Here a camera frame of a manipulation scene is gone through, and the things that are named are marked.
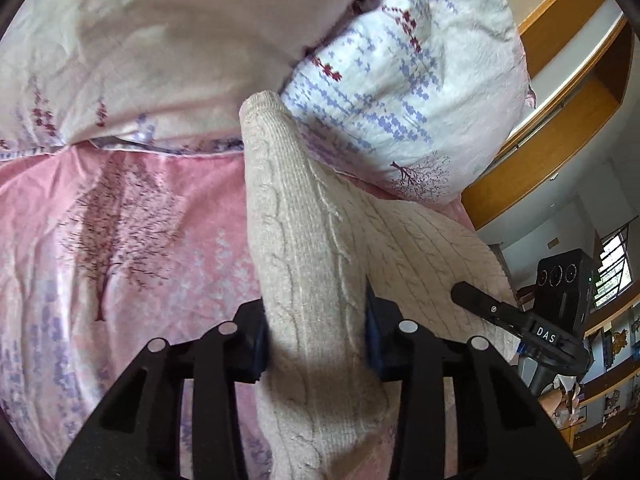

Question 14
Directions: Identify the beige cable knit sweater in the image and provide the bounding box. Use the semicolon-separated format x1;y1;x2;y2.
240;90;521;480

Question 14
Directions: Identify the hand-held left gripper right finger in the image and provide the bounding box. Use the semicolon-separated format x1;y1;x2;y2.
365;282;583;480

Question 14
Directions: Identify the pale pink floral pillow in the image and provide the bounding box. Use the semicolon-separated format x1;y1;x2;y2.
0;0;386;156

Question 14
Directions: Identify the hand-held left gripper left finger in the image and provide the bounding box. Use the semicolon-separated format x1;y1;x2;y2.
55;300;273;480

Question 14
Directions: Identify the wooden wall shelf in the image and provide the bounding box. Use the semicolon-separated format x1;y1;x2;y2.
550;300;640;461

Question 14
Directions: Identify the pink tree print bed sheet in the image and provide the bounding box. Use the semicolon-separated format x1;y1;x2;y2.
0;145;481;480

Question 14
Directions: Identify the wooden headboard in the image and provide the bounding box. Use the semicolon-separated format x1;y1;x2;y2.
460;0;633;228

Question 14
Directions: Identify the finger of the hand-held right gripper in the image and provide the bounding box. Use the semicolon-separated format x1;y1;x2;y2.
451;281;531;336

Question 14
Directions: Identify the person's right hand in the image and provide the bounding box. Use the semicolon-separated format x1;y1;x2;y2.
539;389;573;413

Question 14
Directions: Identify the window with metal bars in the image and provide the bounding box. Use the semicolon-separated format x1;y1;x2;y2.
592;225;636;308

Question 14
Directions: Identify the blue flower tree print pillow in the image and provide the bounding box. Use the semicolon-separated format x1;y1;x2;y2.
277;0;536;206

